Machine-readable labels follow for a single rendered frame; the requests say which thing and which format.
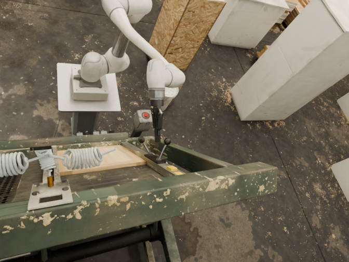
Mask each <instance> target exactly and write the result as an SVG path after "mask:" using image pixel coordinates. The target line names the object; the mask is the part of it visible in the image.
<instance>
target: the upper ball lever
mask: <svg viewBox="0 0 349 262"><path fill-rule="evenodd" d="M170 143H171V140H170V139H169V138H165V139H164V144H165V145H164V147H163V150H162V152H161V154H160V156H159V157H158V158H156V160H158V161H161V157H162V155H163V152H164V150H165V148H166V145H169V144H170Z"/></svg>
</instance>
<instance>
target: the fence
mask: <svg viewBox="0 0 349 262"><path fill-rule="evenodd" d="M120 145H121V146H123V147H124V148H126V149H128V150H129V151H131V152H132V153H134V154H135V155H137V156H139V157H140V158H142V159H143V160H145V161H146V165H148V166H149V167H151V168H152V169H154V170H156V171H157V172H159V173H160V174H162V175H163V176H165V177H169V176H175V175H177V174H175V173H174V172H181V173H183V174H185V173H184V172H182V171H180V170H178V169H177V171H170V170H169V169H167V166H171V165H169V164H167V163H162V164H156V163H155V162H153V161H151V160H150V159H148V158H146V157H145V156H144V154H148V153H147V152H145V151H143V150H141V149H139V148H138V147H136V146H134V145H132V144H130V143H128V142H121V143H120Z"/></svg>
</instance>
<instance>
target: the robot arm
mask: <svg viewBox="0 0 349 262"><path fill-rule="evenodd" d="M101 3H102V6H103V9H104V11H105V12H106V14H107V15H108V17H109V18H110V19H111V20H112V22H113V23H114V24H115V25H116V26H117V27H118V31H117V34H116V38H115V41H114V44H113V47H111V48H110V49H109V50H108V51H107V52H106V53H105V55H100V54H99V53H96V52H89V53H87V54H85V56H84V57H83V59H82V63H81V68H80V70H78V73H79V75H74V77H73V79H76V80H79V82H80V84H79V87H80V88H83V87H95V88H102V84H101V79H100V77H102V76H104V75H106V74H112V73H117V72H121V71H123V70H125V69H127V68H128V66H129V63H130V61H129V57H128V55H127V54H126V53H125V51H126V48H127V46H128V43H129V41H131V42H133V43H134V44H135V45H136V46H137V47H139V48H140V49H141V50H142V51H143V52H144V53H146V54H147V55H148V56H149V57H150V58H152V60H150V61H149V62H148V65H147V72H146V79H147V84H148V88H149V89H148V91H149V98H151V100H150V106H151V107H153V111H151V115H152V123H153V128H154V131H155V142H160V130H161V129H162V125H163V115H164V113H163V112H162V108H161V106H164V100H163V98H165V87H168V88H176V87H180V86H181V85H182V84H183V83H184V82H185V75H184V73H183V72H182V71H180V70H179V69H178V68H177V67H176V66H175V65H174V64H172V63H168V62H167V60H166V59H165V58H164V57H163V56H162V55H161V54H160V53H159V52H158V51H157V50H156V49H154V48H153V47H152V46H151V45H150V44H149V43H148V42H147V41H146V40H145V39H144V38H143V37H141V36H140V35H139V34H138V33H137V32H136V31H135V30H134V28H135V25H136V23H137V22H139V21H140V20H141V19H142V18H143V17H144V16H145V15H147V14H148V13H149V12H150V11H151V9H152V0H101Z"/></svg>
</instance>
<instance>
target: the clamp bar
mask: <svg viewBox="0 0 349 262"><path fill-rule="evenodd" d="M30 151H35V153H36V155H37V156H42V155H44V156H45V157H44V158H41V159H39V163H40V164H41V165H40V166H42V167H41V169H43V170H44V172H43V182H42V183H39V182H37V183H35V184H33V185H32V190H31V195H30V199H29V203H28V211H29V210H33V209H39V208H44V207H50V206H56V205H61V204H67V203H73V198H72V194H71V189H70V185H69V180H68V179H62V180H60V172H59V164H58V159H55V158H50V157H48V154H51V155H56V156H57V146H44V147H32V148H30ZM42 152H44V153H42ZM57 195H61V196H62V200H56V201H51V202H45V203H39V200H40V199H41V198H46V197H52V196H57Z"/></svg>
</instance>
